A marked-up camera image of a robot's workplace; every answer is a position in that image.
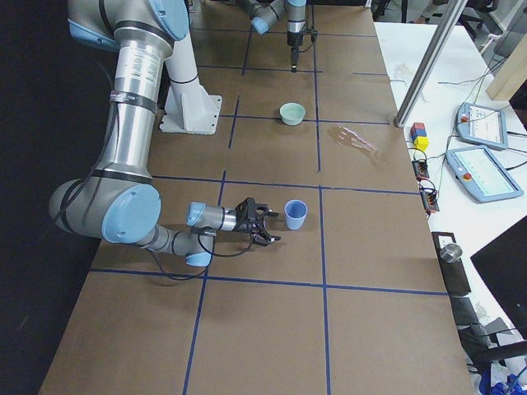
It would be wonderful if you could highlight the steel cylinder weight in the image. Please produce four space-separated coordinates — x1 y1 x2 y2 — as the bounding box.
439 243 463 263

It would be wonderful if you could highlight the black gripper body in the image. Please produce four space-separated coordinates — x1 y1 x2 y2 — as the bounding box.
234 197 264 236
287 31 304 52

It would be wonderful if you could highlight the aluminium frame post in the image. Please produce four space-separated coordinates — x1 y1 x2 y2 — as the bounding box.
394 0 468 128

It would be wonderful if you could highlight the orange power module near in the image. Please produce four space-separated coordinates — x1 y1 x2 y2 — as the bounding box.
419 186 440 215

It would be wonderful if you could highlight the far teach pendant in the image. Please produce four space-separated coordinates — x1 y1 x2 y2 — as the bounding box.
455 102 508 150

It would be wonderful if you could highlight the black camera cable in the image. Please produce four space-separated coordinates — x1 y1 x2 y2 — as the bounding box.
296 24 319 53
147 228 256 282

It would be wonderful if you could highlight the black monitor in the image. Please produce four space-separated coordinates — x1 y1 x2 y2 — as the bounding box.
471 217 526 337

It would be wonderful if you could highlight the blue plastic cup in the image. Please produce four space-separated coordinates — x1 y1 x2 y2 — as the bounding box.
284 199 308 230

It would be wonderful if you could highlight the teach pendant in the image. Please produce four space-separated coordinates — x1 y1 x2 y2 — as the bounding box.
455 102 508 150
445 146 524 203

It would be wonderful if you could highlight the yellow cube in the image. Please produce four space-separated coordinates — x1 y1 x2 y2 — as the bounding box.
413 136 429 151

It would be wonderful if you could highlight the wooden board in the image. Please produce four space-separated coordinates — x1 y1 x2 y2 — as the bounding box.
487 31 526 101

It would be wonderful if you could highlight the orange power module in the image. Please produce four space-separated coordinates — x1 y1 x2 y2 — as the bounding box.
419 186 440 215
412 159 430 180

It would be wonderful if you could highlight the orange power module far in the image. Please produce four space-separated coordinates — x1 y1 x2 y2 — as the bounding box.
412 159 430 180

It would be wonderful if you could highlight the near teach pendant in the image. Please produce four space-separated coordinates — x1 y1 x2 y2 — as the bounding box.
445 146 524 203

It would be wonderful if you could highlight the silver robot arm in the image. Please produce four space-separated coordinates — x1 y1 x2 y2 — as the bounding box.
235 0 307 72
49 1 276 267

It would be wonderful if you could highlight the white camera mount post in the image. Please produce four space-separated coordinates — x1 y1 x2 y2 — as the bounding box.
158 0 222 136

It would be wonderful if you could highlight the blue cube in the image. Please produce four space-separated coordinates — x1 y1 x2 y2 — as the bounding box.
410 128 427 141

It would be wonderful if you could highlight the green plastic bowl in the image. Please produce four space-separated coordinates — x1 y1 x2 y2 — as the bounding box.
279 102 306 126

